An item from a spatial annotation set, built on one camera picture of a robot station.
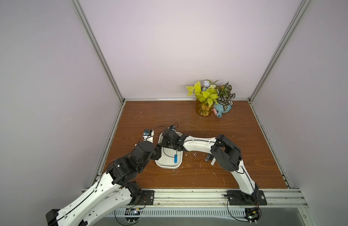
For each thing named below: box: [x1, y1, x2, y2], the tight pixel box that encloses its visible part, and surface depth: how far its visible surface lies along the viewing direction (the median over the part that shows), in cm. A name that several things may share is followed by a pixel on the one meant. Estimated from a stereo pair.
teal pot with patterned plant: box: [214, 81, 236, 118], surface depth 94 cm
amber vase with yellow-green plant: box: [185, 79, 220, 117], surface depth 95 cm
